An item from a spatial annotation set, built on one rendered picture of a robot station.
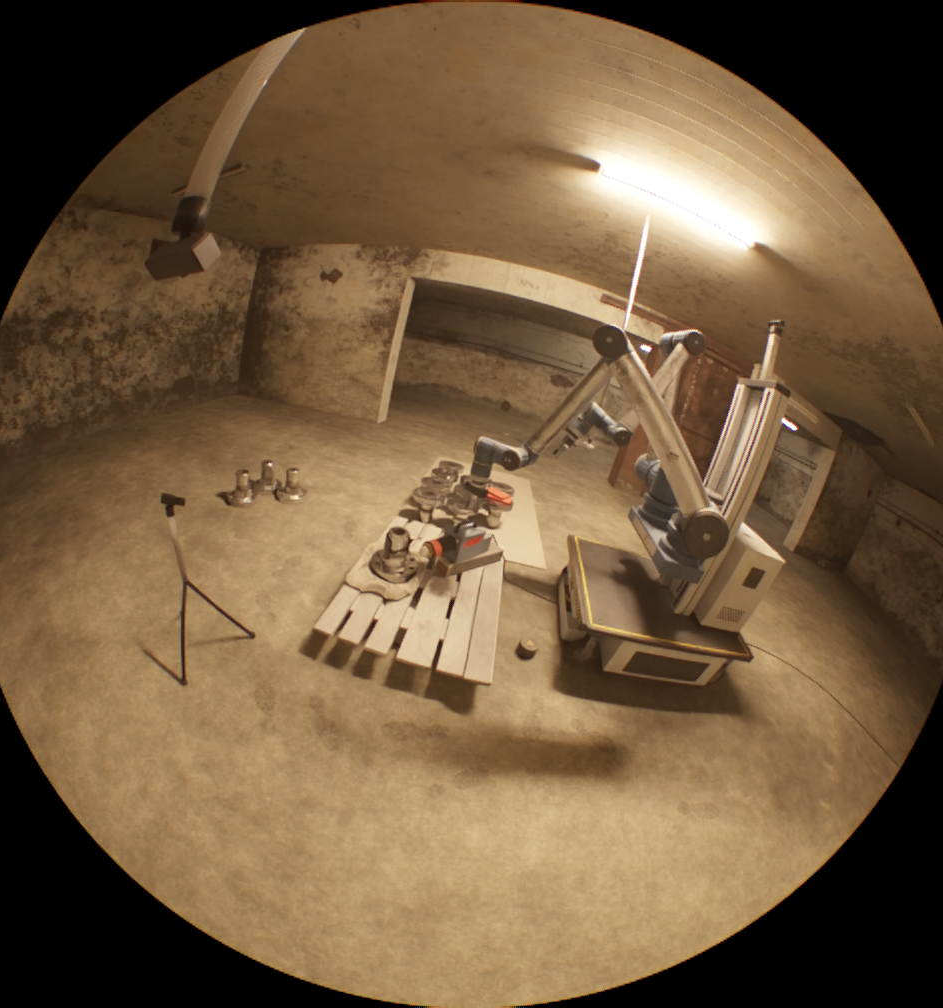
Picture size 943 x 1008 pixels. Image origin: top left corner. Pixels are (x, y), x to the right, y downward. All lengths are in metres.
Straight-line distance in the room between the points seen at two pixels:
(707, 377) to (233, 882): 6.71
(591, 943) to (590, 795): 0.66
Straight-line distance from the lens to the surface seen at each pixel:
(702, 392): 5.98
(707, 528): 1.43
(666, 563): 1.70
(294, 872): 1.31
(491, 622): 1.71
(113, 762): 1.64
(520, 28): 1.99
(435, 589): 1.84
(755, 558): 2.05
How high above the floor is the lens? 1.29
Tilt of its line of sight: 23 degrees down
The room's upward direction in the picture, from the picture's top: 15 degrees clockwise
